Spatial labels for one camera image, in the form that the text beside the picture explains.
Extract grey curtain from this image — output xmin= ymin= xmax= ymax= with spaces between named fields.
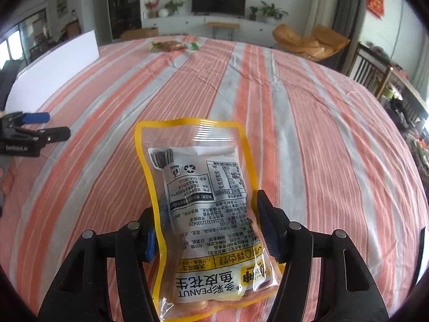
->
xmin=330 ymin=0 xmax=371 ymax=71

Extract black display cabinet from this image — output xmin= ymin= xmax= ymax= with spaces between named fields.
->
xmin=106 ymin=0 xmax=142 ymax=40

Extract wooden stool with metal legs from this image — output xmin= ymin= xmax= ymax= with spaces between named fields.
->
xmin=206 ymin=22 xmax=241 ymax=40

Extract orange striped tablecloth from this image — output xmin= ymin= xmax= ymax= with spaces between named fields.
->
xmin=7 ymin=35 xmax=426 ymax=322

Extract brown cardboard box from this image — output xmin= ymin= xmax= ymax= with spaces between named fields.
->
xmin=120 ymin=27 xmax=159 ymax=41

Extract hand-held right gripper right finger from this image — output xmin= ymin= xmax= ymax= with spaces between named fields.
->
xmin=256 ymin=189 xmax=391 ymax=322

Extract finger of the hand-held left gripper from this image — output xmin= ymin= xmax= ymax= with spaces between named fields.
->
xmin=35 ymin=126 xmax=72 ymax=144
xmin=7 ymin=112 xmax=51 ymax=127

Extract red wall hanging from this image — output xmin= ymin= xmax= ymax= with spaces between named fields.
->
xmin=366 ymin=0 xmax=386 ymax=21

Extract yellow-edged clear peanut packet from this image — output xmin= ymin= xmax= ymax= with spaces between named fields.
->
xmin=134 ymin=117 xmax=286 ymax=321

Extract red flowers in vase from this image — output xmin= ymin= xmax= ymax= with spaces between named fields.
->
xmin=144 ymin=0 xmax=160 ymax=19

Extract white television cabinet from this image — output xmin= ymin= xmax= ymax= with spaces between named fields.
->
xmin=141 ymin=15 xmax=285 ymax=46

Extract white sheer curtain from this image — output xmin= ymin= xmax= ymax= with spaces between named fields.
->
xmin=410 ymin=23 xmax=429 ymax=84

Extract bread pack with green ends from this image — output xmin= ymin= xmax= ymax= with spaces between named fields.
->
xmin=149 ymin=39 xmax=201 ymax=52

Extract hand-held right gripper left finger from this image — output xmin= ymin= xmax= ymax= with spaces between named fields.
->
xmin=40 ymin=206 xmax=158 ymax=322

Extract orange lounge chair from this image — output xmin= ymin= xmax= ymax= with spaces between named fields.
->
xmin=271 ymin=23 xmax=351 ymax=61

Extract black television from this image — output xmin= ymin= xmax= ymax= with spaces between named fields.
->
xmin=192 ymin=0 xmax=247 ymax=16

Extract person's left hand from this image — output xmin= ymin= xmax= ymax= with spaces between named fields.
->
xmin=0 ymin=166 xmax=18 ymax=194

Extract standing air conditioner with cover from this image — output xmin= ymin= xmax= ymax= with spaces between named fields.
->
xmin=306 ymin=0 xmax=341 ymax=37

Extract large potted green plant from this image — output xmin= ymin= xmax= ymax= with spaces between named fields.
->
xmin=260 ymin=2 xmax=289 ymax=24

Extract pile of assorted clutter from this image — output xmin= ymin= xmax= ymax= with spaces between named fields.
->
xmin=382 ymin=97 xmax=429 ymax=178

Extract dark wooden dining chair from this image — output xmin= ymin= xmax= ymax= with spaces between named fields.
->
xmin=347 ymin=42 xmax=391 ymax=98

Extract leafy plant in pot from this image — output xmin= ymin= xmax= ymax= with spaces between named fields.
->
xmin=164 ymin=0 xmax=186 ymax=17

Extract wooden dining table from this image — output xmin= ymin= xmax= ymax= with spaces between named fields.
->
xmin=358 ymin=40 xmax=429 ymax=115

